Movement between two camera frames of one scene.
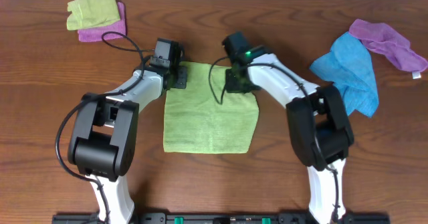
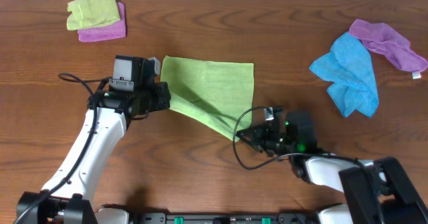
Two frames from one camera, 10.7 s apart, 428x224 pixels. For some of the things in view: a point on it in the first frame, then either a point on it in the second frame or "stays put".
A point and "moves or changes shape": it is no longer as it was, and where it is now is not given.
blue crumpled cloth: [349, 66] stays put
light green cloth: [203, 118] moves or changes shape
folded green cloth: [95, 7] stays put
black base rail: [221, 218] stays put
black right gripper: [230, 88] -> [261, 132]
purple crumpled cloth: [380, 37] stays put
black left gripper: [180, 77] -> [162, 95]
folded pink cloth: [95, 34] stays put
